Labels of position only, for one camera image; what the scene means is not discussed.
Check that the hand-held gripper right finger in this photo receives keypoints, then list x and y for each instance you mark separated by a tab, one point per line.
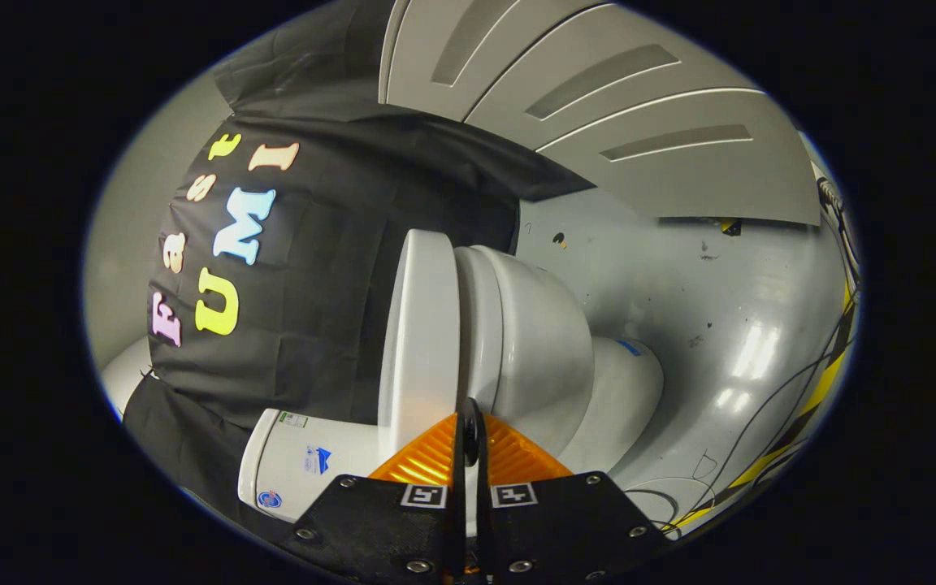
565	520

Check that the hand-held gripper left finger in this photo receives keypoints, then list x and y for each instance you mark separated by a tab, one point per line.
370	520

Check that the white toilet lid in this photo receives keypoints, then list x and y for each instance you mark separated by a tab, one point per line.
419	325

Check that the white toilet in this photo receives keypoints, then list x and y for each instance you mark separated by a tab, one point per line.
541	333

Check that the black backdrop cloth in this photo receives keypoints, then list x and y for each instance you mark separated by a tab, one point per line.
330	227

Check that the grey drawer cabinet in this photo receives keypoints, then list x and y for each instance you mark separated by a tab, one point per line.
639	106

